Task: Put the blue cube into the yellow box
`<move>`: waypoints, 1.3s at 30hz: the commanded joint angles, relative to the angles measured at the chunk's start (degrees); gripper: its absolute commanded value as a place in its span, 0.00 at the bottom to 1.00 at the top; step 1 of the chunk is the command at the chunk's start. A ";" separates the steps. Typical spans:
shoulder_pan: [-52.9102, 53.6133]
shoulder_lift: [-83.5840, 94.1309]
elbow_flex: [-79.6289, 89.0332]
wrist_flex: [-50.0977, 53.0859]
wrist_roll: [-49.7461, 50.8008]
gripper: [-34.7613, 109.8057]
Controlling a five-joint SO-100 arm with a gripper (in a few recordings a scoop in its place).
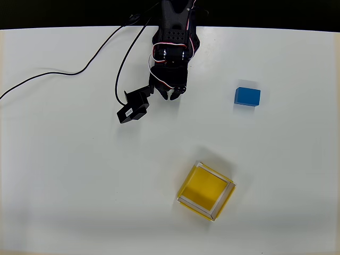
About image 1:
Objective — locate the blue cube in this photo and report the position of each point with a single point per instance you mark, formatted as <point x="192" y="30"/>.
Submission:
<point x="247" y="96"/>

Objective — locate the black webcam on bracket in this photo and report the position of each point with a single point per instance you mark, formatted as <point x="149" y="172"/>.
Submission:
<point x="132" y="109"/>

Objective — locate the yellow square tray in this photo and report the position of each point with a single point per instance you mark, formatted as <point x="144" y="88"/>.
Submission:
<point x="205" y="191"/>

